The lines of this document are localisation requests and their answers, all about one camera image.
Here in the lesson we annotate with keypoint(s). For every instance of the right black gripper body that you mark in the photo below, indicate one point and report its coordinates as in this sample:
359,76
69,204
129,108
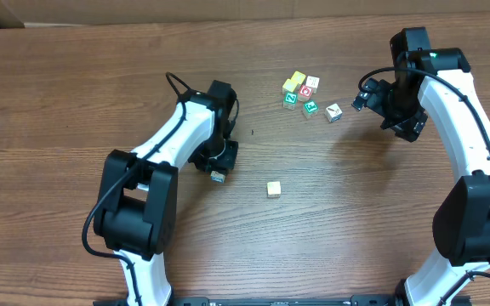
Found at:
404,123

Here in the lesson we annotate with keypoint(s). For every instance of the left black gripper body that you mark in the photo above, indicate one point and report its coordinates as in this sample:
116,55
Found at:
221,159

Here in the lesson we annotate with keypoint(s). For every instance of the white block with blue side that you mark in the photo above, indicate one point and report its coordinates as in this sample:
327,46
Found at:
217,177

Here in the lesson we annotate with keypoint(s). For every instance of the yellow top wooden block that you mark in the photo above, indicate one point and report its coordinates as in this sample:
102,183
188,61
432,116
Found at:
274,189

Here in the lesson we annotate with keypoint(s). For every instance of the white block with feather picture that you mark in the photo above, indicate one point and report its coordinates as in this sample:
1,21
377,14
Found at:
333,112

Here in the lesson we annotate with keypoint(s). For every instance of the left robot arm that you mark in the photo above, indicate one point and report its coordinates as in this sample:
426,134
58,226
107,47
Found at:
134,217

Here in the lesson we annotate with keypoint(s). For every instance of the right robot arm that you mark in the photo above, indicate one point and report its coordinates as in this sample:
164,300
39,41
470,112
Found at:
437,84

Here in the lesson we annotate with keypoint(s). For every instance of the green Z block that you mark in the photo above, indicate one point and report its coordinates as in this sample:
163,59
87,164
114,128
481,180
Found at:
289,101

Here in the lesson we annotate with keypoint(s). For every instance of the green E block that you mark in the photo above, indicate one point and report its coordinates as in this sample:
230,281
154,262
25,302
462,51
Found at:
310,109

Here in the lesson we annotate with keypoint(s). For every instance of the white block with letters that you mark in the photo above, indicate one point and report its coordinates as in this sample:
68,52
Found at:
312,82

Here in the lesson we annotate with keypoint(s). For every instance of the yellow block front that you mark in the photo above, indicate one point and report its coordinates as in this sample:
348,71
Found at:
289,86

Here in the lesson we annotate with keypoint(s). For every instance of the red letter block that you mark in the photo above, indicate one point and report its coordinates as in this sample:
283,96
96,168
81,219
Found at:
304,93

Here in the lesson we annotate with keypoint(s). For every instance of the yellow block rear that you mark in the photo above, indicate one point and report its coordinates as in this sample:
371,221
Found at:
298,77

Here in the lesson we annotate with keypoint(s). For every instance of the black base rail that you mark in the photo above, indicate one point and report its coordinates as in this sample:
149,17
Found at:
356,300

